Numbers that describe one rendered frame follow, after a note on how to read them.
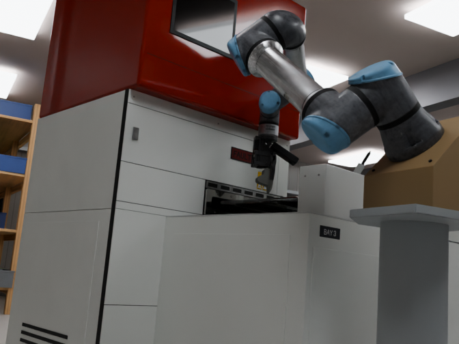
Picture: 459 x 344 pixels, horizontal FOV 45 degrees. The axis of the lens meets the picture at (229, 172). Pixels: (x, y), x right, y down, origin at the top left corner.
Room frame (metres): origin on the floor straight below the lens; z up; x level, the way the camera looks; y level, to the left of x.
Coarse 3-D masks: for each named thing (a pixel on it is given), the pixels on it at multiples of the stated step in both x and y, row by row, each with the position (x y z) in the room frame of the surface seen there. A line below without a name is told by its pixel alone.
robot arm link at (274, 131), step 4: (260, 124) 2.01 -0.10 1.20; (264, 124) 2.00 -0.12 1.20; (268, 124) 1.99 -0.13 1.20; (272, 124) 2.00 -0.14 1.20; (260, 128) 2.01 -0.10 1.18; (264, 128) 2.00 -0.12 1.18; (268, 128) 2.00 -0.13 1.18; (272, 128) 2.00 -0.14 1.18; (276, 128) 2.01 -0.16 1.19; (260, 132) 2.01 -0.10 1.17; (264, 132) 2.00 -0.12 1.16; (268, 132) 1.99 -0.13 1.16; (272, 132) 2.00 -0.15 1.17; (276, 132) 2.01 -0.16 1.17; (276, 136) 2.02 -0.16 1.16
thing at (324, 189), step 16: (304, 176) 1.54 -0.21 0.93; (320, 176) 1.50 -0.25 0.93; (336, 176) 1.52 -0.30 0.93; (352, 176) 1.57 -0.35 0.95; (304, 192) 1.54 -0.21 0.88; (320, 192) 1.50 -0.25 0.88; (336, 192) 1.52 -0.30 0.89; (352, 192) 1.57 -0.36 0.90; (304, 208) 1.54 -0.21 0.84; (320, 208) 1.49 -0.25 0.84; (336, 208) 1.52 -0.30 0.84; (352, 208) 1.57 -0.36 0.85
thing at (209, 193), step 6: (204, 192) 2.02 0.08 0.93; (210, 192) 2.02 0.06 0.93; (216, 192) 2.04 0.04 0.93; (222, 192) 2.06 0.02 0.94; (228, 192) 2.08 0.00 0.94; (204, 198) 2.02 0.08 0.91; (210, 198) 2.02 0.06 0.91; (222, 198) 2.06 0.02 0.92; (228, 198) 2.08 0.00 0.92; (234, 198) 2.10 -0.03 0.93; (240, 198) 2.12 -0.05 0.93; (246, 198) 2.14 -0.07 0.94; (252, 198) 2.17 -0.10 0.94; (204, 204) 2.01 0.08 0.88; (210, 204) 2.02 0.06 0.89; (204, 210) 2.01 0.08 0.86; (210, 210) 2.02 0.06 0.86; (216, 210) 2.04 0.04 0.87; (222, 210) 2.06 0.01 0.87
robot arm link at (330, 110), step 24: (264, 24) 1.49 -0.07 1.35; (240, 48) 1.50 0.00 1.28; (264, 48) 1.47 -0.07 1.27; (264, 72) 1.46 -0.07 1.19; (288, 72) 1.39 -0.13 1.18; (288, 96) 1.39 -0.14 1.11; (312, 96) 1.31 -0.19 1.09; (336, 96) 1.29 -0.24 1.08; (312, 120) 1.28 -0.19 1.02; (336, 120) 1.26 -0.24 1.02; (360, 120) 1.26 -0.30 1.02; (336, 144) 1.28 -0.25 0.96
